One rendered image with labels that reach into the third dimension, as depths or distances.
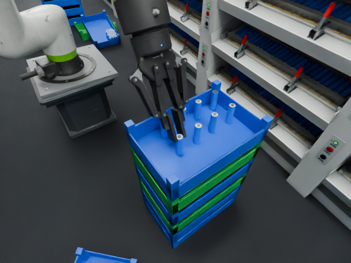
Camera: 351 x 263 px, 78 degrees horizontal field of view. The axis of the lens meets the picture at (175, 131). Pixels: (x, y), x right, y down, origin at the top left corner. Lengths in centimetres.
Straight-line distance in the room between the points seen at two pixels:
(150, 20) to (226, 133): 35
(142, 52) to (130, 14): 6
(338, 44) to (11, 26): 97
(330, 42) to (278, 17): 19
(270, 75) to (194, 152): 50
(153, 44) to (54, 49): 67
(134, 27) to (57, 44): 64
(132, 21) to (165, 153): 31
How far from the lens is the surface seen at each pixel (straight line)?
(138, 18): 41
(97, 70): 108
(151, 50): 42
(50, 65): 107
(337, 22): 83
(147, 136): 59
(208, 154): 56
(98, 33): 203
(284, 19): 88
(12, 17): 90
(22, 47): 95
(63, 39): 102
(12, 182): 120
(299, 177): 103
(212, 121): 57
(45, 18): 99
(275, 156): 111
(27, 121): 143
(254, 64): 98
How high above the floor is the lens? 86
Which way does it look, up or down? 49 degrees down
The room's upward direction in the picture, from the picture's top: straight up
